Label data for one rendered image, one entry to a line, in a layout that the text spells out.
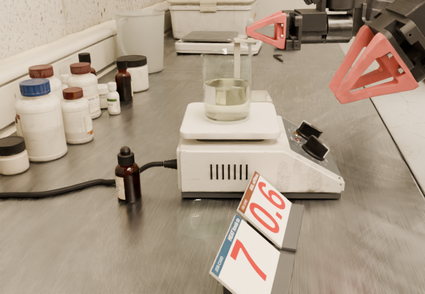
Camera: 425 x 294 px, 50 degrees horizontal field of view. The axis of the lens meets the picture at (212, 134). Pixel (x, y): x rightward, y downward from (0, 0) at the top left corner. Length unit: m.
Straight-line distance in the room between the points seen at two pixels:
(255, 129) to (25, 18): 0.59
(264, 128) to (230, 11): 1.12
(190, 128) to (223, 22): 1.13
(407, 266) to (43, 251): 0.36
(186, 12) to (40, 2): 0.73
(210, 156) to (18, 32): 0.54
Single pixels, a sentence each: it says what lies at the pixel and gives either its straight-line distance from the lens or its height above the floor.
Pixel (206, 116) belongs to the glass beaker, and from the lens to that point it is 0.56.
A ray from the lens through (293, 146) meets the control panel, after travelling 0.56.
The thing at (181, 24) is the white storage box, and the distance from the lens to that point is 1.68.
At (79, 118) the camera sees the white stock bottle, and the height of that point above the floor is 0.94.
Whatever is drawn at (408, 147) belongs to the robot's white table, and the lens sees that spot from 0.76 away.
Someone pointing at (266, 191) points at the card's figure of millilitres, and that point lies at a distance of 0.53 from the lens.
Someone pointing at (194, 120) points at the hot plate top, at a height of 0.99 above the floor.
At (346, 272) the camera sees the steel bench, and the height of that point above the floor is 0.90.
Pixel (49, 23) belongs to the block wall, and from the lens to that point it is 1.06.
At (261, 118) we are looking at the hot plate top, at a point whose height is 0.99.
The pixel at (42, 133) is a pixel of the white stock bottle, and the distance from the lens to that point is 0.70.
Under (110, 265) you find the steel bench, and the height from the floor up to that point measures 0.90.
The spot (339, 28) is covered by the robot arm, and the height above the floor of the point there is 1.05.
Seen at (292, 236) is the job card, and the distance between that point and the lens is 0.49.
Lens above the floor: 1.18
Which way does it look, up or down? 21 degrees down
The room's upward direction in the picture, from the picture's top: 1 degrees counter-clockwise
